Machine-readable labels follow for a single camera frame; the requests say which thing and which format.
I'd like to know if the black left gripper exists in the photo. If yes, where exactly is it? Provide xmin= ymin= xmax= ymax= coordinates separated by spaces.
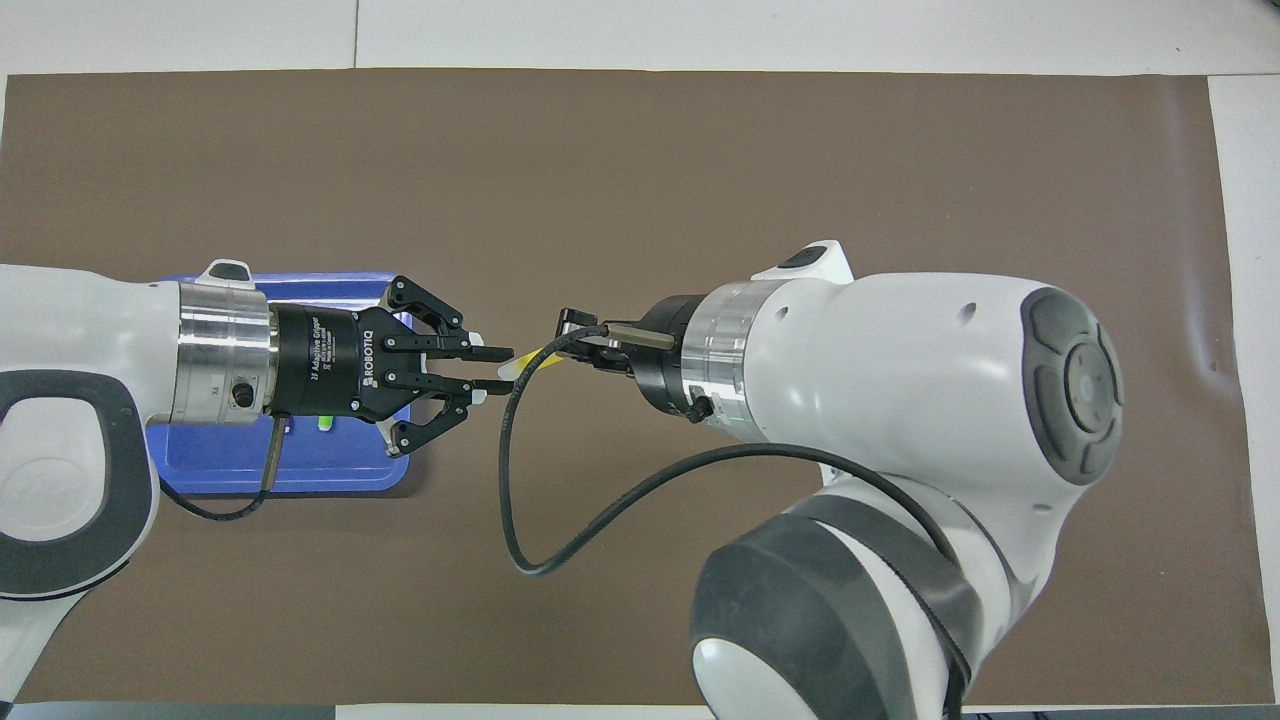
xmin=266 ymin=275 xmax=516 ymax=460

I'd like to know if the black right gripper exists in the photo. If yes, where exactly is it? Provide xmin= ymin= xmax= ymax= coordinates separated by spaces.
xmin=556 ymin=294 xmax=707 ymax=418

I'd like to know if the yellow marker pen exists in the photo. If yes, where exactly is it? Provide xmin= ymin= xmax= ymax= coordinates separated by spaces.
xmin=499 ymin=344 xmax=567 ymax=384

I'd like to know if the blue plastic tray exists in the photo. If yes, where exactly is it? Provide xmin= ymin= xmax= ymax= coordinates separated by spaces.
xmin=144 ymin=271 xmax=414 ymax=497

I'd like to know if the brown table mat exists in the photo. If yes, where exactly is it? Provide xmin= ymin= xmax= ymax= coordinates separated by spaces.
xmin=0 ymin=67 xmax=1277 ymax=707

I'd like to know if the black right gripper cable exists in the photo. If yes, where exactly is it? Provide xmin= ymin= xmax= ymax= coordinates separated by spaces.
xmin=497 ymin=320 xmax=966 ymax=578

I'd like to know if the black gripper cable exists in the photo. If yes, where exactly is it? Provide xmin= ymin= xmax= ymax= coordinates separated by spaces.
xmin=158 ymin=414 xmax=292 ymax=522
xmin=497 ymin=320 xmax=966 ymax=578

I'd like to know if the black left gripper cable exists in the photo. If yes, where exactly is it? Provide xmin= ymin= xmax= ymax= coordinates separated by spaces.
xmin=158 ymin=414 xmax=292 ymax=522

